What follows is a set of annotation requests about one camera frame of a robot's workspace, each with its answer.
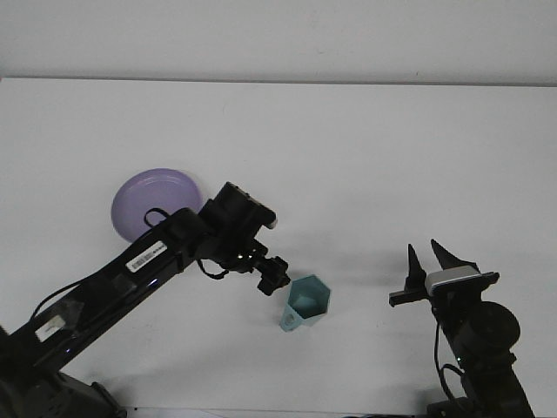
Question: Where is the pale blue hexagonal cup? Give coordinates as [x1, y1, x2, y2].
[278, 274, 333, 334]

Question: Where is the purple round plate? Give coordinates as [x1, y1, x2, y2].
[111, 167, 204, 245]

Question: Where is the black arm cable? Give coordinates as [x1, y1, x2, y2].
[32, 207, 232, 326]
[433, 321, 467, 404]

